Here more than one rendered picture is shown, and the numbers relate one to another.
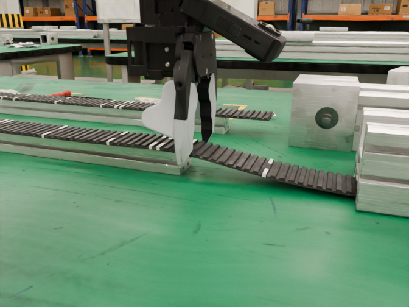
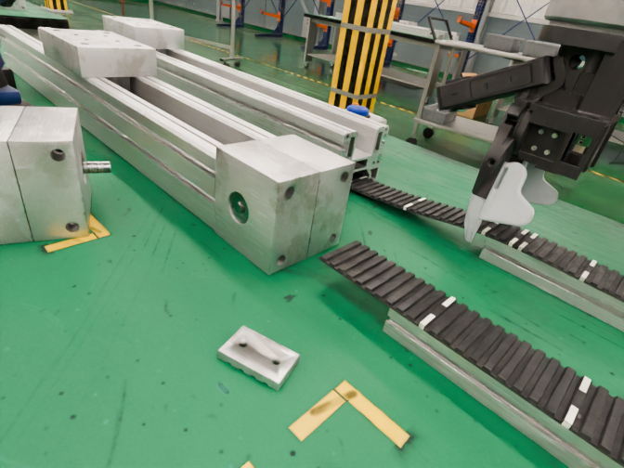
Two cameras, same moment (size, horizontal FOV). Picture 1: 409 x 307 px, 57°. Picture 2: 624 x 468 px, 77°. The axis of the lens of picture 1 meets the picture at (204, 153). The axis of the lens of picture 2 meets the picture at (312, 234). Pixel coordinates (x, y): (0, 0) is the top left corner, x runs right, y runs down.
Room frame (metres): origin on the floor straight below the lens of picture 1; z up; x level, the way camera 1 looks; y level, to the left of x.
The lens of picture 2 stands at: (0.90, -0.02, 1.00)
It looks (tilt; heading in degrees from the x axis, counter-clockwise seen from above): 31 degrees down; 201
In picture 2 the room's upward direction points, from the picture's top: 9 degrees clockwise
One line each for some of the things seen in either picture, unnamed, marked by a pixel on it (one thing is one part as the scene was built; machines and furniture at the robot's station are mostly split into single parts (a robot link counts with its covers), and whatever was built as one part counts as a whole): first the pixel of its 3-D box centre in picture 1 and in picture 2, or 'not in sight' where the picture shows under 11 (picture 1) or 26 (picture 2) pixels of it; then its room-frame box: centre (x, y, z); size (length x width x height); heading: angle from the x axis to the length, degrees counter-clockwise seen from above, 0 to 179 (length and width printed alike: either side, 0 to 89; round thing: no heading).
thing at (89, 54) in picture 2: not in sight; (99, 61); (0.43, -0.61, 0.87); 0.16 x 0.11 x 0.07; 71
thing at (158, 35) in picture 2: not in sight; (144, 39); (0.17, -0.78, 0.87); 0.16 x 0.11 x 0.07; 71
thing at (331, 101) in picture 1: (323, 112); (291, 196); (0.56, -0.18, 0.83); 0.12 x 0.09 x 0.10; 161
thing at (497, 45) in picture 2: not in sight; (478, 97); (-2.75, -0.18, 0.50); 1.03 x 0.55 x 1.01; 84
